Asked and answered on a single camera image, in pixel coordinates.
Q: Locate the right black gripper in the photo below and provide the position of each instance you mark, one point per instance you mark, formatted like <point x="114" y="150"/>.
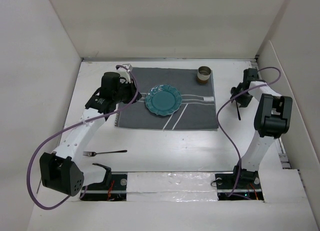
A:
<point x="244" y="102"/>

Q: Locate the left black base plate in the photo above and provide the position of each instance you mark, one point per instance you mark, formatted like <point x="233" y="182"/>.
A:
<point x="115" y="190"/>

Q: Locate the brown paper cup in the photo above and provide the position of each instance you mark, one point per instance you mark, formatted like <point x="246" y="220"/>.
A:
<point x="203" y="74"/>

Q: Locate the silver fork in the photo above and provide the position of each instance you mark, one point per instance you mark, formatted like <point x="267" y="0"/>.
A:
<point x="93" y="154"/>

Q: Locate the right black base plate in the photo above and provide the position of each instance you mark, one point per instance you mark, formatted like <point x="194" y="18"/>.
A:
<point x="245" y="189"/>

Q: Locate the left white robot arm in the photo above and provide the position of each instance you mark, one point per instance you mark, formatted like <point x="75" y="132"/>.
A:
<point x="60" y="170"/>

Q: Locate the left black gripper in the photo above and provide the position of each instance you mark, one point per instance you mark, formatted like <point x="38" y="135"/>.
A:
<point x="133" y="91"/>

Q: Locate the teal ceramic plate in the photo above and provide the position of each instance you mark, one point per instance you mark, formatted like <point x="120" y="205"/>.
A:
<point x="163" y="100"/>

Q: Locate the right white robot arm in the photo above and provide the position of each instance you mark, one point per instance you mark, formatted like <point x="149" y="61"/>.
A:
<point x="272" y="119"/>

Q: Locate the black spoon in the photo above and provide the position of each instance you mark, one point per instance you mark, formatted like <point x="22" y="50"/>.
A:
<point x="237" y="108"/>

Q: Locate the grey cloth placemat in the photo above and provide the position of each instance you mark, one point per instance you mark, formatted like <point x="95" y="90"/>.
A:
<point x="198" y="109"/>

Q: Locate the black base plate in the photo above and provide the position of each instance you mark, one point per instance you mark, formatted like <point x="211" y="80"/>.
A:
<point x="245" y="189"/>
<point x="115" y="190"/>

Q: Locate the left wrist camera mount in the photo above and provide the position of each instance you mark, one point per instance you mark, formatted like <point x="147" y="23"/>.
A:
<point x="125" y="70"/>

